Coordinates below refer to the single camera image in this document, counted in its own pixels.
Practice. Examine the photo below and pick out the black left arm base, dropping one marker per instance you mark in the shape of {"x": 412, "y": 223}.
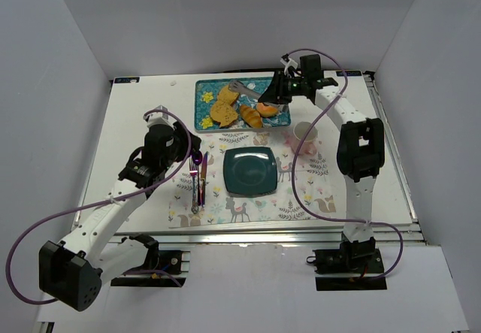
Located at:
{"x": 161, "y": 267}

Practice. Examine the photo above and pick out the brown bread slice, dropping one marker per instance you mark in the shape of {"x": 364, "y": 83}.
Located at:
{"x": 223, "y": 113}
{"x": 227, "y": 96}

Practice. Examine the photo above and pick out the orange striped croissant roll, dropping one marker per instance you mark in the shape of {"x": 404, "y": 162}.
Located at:
{"x": 250, "y": 116}

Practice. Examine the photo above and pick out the silver metal tongs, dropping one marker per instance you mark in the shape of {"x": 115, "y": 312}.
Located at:
{"x": 237, "y": 86}

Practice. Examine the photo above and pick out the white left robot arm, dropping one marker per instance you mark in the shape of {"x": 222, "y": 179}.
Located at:
{"x": 74, "y": 269}

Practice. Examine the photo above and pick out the teal floral tray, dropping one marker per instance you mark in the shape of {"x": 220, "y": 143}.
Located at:
{"x": 206, "y": 92}

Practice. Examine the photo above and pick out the pink ceramic mug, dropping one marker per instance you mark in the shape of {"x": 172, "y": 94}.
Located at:
{"x": 303, "y": 138}

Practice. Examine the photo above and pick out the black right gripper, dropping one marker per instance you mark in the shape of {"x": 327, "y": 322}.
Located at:
{"x": 280, "y": 89}

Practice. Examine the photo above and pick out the dark teal square plate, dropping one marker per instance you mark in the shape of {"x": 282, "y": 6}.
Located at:
{"x": 250, "y": 171}

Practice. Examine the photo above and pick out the purple iridescent fork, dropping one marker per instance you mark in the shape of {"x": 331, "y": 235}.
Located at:
{"x": 193, "y": 170}

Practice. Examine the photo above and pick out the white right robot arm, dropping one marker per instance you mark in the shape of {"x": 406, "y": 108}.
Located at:
{"x": 360, "y": 149}

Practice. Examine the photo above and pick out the orange sugared bagel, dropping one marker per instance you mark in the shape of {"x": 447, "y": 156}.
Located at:
{"x": 266, "y": 110}

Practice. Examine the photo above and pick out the iridescent table knife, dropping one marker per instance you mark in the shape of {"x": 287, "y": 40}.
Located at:
{"x": 202, "y": 180}

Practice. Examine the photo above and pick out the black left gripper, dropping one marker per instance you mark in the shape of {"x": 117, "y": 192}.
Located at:
{"x": 184, "y": 142}

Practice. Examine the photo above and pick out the animal print placemat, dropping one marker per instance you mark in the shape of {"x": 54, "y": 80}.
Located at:
{"x": 305, "y": 184}

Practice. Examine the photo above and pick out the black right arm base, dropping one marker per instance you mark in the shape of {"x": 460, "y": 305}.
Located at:
{"x": 335, "y": 272}

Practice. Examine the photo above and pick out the purple iridescent spoon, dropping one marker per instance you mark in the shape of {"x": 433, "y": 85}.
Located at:
{"x": 197, "y": 159}

